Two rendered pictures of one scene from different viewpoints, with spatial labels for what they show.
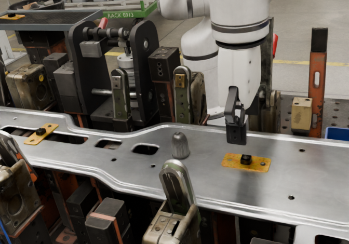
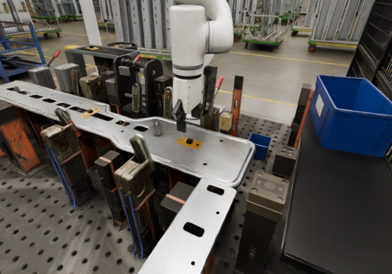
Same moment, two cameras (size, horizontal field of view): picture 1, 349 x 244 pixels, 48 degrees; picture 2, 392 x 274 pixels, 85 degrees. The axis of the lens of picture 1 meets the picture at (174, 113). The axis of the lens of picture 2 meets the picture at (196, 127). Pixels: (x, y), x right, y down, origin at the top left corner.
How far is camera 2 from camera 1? 14 cm
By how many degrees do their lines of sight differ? 3
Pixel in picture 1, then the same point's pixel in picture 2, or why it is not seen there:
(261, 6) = (196, 57)
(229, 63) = (178, 86)
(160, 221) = (127, 165)
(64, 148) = (98, 122)
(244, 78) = (185, 95)
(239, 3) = (184, 53)
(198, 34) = not seen: hidden behind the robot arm
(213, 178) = (169, 148)
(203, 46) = not seen: hidden behind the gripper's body
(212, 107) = not seen: hidden behind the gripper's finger
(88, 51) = (122, 71)
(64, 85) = (109, 88)
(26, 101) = (88, 94)
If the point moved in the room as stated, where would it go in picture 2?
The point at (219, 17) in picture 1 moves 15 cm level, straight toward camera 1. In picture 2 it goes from (174, 60) to (156, 80)
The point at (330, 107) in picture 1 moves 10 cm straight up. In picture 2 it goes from (259, 123) to (262, 109)
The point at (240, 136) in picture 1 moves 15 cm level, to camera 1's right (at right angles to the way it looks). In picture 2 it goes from (182, 127) to (234, 127)
